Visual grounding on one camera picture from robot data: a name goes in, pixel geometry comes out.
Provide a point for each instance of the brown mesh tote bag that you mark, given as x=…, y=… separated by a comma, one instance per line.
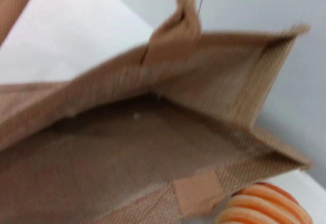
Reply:
x=127, y=145

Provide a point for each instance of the orange striped bread loaf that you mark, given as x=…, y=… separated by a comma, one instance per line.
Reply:
x=262, y=206

